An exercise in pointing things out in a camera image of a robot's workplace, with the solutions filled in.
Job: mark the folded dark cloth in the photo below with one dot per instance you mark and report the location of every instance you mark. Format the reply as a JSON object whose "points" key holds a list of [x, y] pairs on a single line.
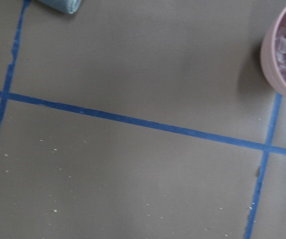
{"points": [[65, 6]]}

